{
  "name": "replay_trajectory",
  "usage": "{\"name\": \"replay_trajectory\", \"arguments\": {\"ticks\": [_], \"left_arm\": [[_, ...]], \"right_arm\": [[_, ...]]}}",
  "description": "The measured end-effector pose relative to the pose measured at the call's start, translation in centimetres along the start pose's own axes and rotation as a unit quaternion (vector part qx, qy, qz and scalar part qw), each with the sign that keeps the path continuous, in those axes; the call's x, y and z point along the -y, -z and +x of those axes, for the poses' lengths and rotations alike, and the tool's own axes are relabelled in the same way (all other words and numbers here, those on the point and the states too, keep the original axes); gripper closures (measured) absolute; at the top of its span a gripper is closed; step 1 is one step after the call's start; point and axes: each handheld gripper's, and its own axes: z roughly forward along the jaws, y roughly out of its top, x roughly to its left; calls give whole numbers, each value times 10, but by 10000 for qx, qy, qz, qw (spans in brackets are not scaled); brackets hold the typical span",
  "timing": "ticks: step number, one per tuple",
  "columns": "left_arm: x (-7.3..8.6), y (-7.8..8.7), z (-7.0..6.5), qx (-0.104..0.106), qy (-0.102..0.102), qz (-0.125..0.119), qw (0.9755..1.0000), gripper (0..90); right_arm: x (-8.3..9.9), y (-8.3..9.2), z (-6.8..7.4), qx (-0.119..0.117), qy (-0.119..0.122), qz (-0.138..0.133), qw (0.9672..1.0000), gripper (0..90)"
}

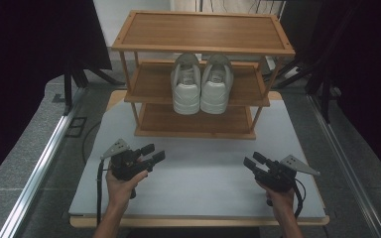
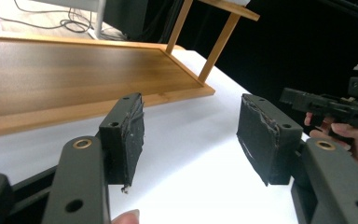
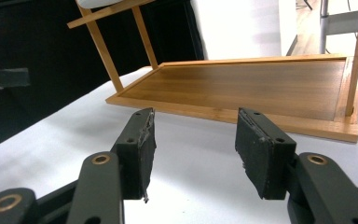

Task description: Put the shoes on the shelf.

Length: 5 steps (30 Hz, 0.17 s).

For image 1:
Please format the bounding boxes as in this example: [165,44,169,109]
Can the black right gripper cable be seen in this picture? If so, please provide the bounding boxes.
[290,178,308,220]

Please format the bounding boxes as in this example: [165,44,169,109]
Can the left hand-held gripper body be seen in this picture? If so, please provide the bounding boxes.
[99,138,156,200]

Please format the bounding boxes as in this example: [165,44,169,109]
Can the dark curtain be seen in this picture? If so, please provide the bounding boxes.
[0,0,114,192]
[279,0,381,189]

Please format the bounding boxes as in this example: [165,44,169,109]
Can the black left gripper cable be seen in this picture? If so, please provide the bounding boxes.
[95,158,114,228]

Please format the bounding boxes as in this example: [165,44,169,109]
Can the metal floor rail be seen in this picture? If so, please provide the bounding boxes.
[0,86,87,238]
[305,93,381,238]

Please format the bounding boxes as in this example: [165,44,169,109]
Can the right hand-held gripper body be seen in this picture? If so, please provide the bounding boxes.
[254,154,321,208]

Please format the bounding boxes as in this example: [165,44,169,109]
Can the black floor cable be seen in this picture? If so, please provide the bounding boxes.
[81,120,102,164]

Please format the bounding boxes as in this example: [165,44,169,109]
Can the white table mat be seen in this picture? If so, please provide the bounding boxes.
[67,98,327,219]

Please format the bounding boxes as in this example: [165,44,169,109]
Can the wooden three-tier shoe rack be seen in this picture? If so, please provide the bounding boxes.
[110,9,297,141]

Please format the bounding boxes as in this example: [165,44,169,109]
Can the person's left hand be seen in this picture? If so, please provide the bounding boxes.
[105,161,150,210]

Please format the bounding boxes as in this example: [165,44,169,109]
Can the white sneaker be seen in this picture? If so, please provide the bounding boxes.
[199,53,235,116]
[170,52,202,116]

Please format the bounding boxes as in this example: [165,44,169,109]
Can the black metal stand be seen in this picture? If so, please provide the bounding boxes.
[62,58,127,117]
[263,54,342,124]

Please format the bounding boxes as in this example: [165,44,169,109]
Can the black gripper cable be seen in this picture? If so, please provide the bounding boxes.
[95,158,114,228]
[290,178,308,220]

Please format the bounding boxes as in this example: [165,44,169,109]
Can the black floor socket frame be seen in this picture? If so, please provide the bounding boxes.
[64,115,88,139]

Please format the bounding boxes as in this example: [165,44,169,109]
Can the person's right hand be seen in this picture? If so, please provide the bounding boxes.
[257,180,296,216]

